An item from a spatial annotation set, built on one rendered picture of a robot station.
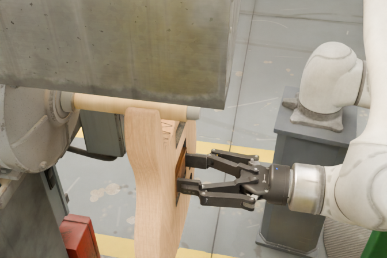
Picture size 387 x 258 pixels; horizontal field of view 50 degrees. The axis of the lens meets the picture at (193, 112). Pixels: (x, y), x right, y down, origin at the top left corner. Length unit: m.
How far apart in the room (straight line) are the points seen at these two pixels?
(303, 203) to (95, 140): 0.51
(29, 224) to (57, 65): 0.63
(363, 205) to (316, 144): 0.91
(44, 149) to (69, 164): 1.70
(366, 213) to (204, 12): 0.37
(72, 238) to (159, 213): 0.64
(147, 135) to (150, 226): 0.19
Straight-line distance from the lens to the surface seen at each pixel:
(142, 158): 0.60
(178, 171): 0.78
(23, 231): 1.02
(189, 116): 0.63
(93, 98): 0.66
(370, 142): 0.65
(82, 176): 2.30
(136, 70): 0.42
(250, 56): 3.21
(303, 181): 0.77
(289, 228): 1.87
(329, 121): 1.51
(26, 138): 0.64
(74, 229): 1.31
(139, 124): 0.57
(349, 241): 2.10
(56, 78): 0.46
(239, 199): 0.75
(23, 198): 0.99
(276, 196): 0.77
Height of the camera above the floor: 1.65
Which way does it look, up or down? 39 degrees down
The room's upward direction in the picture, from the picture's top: straight up
